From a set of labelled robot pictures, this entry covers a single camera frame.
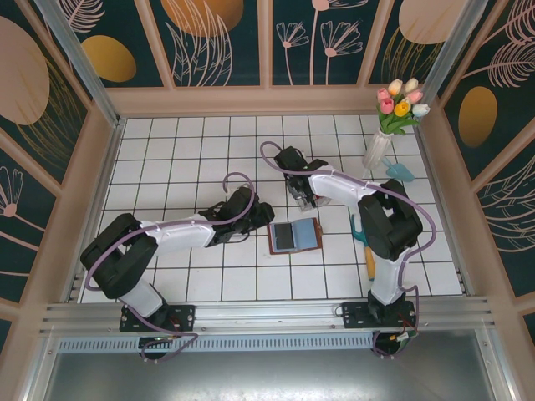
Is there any black credit card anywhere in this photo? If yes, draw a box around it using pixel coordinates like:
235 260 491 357
273 224 293 248

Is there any brown leather card holder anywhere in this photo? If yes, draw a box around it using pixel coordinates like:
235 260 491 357
267 216 324 256

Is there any white ribbed vase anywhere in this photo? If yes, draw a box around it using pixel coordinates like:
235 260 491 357
362 128 394 179

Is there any light blue trowel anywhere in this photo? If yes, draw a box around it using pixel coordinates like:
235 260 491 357
382 157 415 183

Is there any pastel tulip bouquet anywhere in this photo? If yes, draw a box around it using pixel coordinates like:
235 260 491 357
375 77 431 137

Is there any long aluminium rail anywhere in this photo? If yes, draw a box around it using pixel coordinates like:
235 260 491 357
39 295 497 339

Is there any teal rake yellow handle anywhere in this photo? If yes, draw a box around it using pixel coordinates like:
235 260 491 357
349 213 377 282

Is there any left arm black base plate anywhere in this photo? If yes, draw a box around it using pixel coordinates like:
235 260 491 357
119 301 196 333

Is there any slotted grey cable duct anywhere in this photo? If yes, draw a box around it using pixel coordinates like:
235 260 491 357
56 336 377 354

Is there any aluminium side rail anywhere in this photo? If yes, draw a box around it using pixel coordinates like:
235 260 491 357
413 119 473 298
61 119 126 302

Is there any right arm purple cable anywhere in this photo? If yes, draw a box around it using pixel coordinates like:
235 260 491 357
259 140 436 361

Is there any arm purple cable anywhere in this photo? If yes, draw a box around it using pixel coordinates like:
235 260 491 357
83 172 262 365
259 140 436 361

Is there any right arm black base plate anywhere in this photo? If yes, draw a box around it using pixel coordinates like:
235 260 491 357
341 300 419 333

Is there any controller board with wires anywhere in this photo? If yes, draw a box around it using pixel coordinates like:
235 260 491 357
137 333 183 365
373 329 420 361

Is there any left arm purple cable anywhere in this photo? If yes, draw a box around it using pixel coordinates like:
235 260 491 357
83 172 262 365

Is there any aluminium corner post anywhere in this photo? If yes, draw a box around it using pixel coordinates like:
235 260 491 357
417 0 490 104
33 0 126 129

